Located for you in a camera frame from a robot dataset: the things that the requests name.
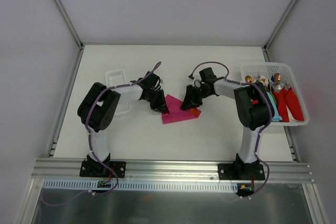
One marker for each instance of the aluminium frame rail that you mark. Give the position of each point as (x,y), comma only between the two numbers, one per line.
(175,171)

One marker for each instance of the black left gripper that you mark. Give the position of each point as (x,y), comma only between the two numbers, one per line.
(156,97)

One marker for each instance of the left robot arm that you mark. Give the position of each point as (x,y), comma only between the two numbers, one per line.
(97,111)

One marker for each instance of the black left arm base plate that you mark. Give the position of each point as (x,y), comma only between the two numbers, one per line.
(93,169)

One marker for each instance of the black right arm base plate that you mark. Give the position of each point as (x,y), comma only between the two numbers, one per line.
(236,171)

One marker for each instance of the small white plastic basket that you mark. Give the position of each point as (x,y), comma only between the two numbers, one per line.
(115,78)

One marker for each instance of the white slotted cable duct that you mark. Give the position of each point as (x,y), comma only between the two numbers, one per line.
(87,184)

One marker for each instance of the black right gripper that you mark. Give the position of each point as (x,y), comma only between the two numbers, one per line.
(196,94)

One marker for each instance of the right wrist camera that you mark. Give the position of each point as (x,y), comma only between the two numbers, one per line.
(207,75)

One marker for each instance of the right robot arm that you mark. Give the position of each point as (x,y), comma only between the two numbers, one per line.
(255,113)

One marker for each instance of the orange plastic spoon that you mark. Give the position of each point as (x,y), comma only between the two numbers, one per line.
(195,112)

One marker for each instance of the copper spoon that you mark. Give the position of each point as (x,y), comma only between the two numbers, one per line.
(277,78)

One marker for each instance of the pink paper napkin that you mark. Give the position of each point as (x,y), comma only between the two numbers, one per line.
(176,114)

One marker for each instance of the large white plastic basket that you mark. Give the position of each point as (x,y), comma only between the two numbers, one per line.
(264,72)

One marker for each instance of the silver spoon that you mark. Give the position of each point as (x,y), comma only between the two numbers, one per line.
(278,87)

